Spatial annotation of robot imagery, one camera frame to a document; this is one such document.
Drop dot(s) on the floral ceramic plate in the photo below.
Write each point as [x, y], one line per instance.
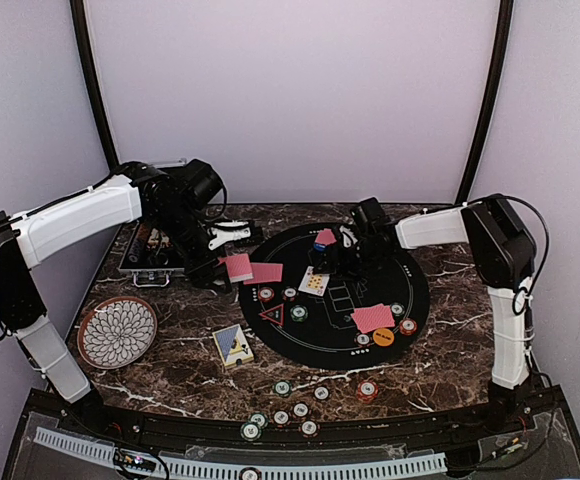
[117, 332]

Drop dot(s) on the green 20 chip stack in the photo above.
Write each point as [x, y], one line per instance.
[282, 388]

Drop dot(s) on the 100 chips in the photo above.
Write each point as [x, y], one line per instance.
[290, 294]
[363, 340]

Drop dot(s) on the red 5 chip stack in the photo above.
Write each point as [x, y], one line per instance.
[367, 391]

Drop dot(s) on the orange big blind button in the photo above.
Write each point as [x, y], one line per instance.
[383, 337]

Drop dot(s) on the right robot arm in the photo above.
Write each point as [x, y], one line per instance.
[502, 248]

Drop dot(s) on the black orange 100 chip stack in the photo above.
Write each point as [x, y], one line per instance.
[321, 393]

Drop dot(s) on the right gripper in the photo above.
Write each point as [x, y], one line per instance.
[337, 263]

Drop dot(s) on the red card box in case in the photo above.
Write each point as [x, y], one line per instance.
[158, 240]

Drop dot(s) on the red-backed card deck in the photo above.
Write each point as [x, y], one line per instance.
[238, 266]

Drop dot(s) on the aluminium poker chip case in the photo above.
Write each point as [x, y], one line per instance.
[156, 268]

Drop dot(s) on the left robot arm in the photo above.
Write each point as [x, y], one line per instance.
[172, 200]

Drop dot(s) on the orange chip roll in case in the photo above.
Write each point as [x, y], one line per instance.
[143, 234]

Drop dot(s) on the fallen green 20 chip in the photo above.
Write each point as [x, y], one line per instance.
[250, 431]
[260, 419]

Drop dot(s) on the dealt card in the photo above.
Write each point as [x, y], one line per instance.
[265, 273]
[366, 327]
[325, 237]

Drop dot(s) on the face-up nine diamonds card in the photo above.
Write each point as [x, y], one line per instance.
[314, 283]

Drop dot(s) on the gold blue card box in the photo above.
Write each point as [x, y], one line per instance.
[233, 347]

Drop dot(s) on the green 20 chips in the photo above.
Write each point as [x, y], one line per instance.
[397, 308]
[299, 313]

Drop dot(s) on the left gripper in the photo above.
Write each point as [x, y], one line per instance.
[193, 270]

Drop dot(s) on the red 5 chips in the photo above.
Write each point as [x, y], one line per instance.
[408, 327]
[265, 294]

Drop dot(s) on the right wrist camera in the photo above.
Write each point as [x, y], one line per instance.
[348, 237]

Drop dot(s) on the purple chip roll in case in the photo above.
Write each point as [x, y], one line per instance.
[133, 255]

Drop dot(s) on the red triangle all-in marker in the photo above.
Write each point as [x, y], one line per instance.
[275, 315]

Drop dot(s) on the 100 chip on rail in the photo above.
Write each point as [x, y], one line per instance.
[281, 418]

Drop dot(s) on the black round poker mat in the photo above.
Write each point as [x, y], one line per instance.
[326, 339]

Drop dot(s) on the fallen 100 chip on duct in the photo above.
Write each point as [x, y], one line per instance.
[250, 473]

